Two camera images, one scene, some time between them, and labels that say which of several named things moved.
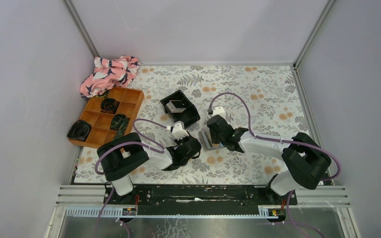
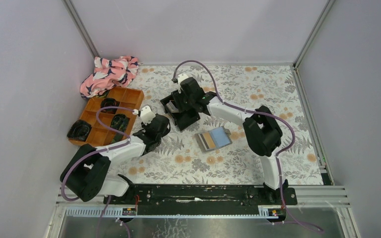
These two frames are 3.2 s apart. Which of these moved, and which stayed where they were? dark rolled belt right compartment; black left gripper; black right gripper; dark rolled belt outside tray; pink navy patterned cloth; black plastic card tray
Moved: black left gripper; black right gripper
Stayed: black plastic card tray; dark rolled belt outside tray; dark rolled belt right compartment; pink navy patterned cloth
